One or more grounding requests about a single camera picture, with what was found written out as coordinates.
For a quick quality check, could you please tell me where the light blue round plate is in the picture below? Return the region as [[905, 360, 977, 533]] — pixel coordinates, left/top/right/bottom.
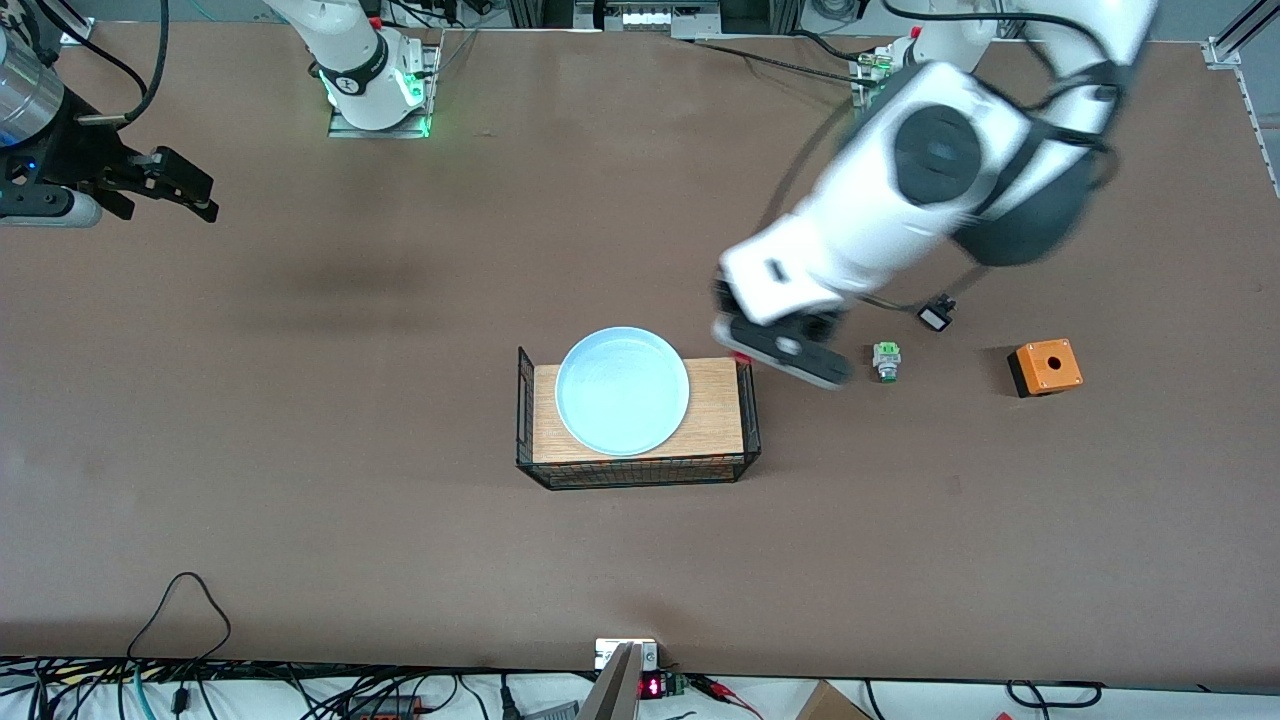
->
[[555, 326, 691, 458]]

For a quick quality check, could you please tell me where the light wooden board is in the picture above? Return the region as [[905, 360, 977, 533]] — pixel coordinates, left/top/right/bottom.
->
[[533, 357, 746, 465]]

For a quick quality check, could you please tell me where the silver lit device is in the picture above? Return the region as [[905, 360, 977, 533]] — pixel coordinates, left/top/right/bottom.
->
[[575, 0, 721, 39]]

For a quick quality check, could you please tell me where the brown cardboard piece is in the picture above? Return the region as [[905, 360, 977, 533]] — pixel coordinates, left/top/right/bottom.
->
[[795, 680, 876, 720]]

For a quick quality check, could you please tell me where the orange black device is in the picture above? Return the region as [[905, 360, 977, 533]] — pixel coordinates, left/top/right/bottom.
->
[[340, 694, 423, 720]]

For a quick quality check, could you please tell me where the aluminium frame profile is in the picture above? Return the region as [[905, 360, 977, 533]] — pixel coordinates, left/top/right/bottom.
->
[[1205, 0, 1280, 69], [40, 0, 97, 47]]

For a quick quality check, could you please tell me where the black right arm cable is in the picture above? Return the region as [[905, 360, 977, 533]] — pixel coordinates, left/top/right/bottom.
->
[[75, 0, 171, 128]]

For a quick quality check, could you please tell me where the black wire basket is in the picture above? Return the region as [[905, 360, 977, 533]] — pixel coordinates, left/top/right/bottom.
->
[[516, 336, 763, 491]]

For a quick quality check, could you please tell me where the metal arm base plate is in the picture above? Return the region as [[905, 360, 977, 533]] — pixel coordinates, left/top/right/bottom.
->
[[328, 30, 443, 139], [850, 48, 896, 109]]

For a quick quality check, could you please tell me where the black cable on table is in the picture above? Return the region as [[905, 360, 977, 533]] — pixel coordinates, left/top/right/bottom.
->
[[690, 30, 886, 89]]

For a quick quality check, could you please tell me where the orange button enclosure box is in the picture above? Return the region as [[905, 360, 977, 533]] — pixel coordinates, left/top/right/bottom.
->
[[1006, 338, 1085, 399]]

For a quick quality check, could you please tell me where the silver metal bracket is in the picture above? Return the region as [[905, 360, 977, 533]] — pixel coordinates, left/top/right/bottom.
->
[[595, 638, 661, 673]]

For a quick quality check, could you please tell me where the thin black cable loop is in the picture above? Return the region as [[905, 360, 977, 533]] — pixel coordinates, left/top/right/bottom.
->
[[125, 572, 233, 663]]

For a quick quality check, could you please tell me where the grey angled post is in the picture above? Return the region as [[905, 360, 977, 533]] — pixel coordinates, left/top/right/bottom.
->
[[578, 643, 643, 720]]

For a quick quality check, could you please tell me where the black looped cable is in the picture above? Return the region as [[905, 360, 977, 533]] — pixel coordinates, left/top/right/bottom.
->
[[1005, 679, 1106, 707]]

